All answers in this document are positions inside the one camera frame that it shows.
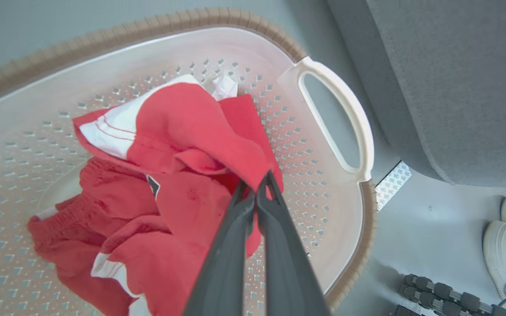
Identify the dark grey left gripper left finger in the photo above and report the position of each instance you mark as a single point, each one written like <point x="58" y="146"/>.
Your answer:
<point x="226" y="263"/>

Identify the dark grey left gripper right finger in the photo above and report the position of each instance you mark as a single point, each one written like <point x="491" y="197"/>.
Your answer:
<point x="288" y="272"/>

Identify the red white sports garment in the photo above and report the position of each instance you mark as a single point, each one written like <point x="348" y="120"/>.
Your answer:
<point x="178" y="131"/>

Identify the cream perforated laundry basket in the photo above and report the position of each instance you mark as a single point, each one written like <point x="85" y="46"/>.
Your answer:
<point x="37" y="109"/>

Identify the patterned floor marker sticker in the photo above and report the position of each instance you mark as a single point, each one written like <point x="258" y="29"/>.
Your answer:
<point x="392" y="184"/>

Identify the grey fabric sofa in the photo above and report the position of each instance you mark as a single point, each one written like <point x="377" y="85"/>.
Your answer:
<point x="455" y="87"/>

